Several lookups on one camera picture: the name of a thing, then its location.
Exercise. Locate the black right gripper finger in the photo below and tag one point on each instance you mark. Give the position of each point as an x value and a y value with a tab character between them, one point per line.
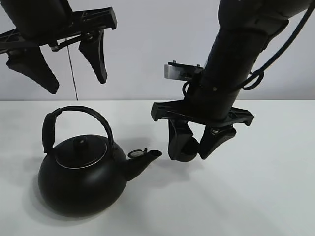
179	134
213	137

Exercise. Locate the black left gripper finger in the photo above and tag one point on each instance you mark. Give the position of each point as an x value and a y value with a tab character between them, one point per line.
31	63
92	50

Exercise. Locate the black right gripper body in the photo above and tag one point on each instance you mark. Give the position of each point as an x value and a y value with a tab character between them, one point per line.
213	109

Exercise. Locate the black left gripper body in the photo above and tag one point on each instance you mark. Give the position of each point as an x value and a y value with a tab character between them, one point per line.
40	22

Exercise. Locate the small black teacup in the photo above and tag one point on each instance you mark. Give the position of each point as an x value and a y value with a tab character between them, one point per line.
189	150

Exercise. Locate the black round kettle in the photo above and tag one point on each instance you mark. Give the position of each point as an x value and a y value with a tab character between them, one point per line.
86	174

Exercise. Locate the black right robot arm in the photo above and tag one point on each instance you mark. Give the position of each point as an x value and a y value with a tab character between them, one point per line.
246	29

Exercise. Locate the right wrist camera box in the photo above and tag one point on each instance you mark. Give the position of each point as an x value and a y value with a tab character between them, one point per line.
182	72

